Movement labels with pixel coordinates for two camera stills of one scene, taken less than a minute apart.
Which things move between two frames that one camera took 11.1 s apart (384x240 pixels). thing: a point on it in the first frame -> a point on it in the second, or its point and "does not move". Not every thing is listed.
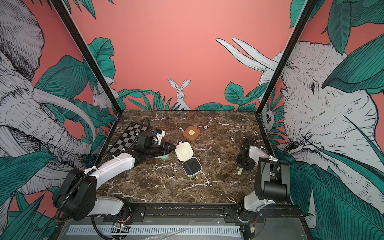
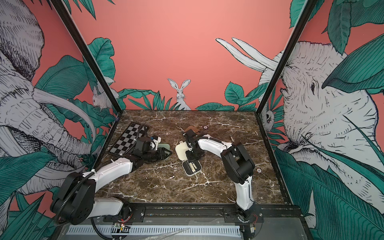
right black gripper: x=239 y=159 -> x=188 y=152
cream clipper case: x=191 y=166 does not move
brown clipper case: x=191 y=133 does not move
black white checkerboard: x=127 y=138 does not move
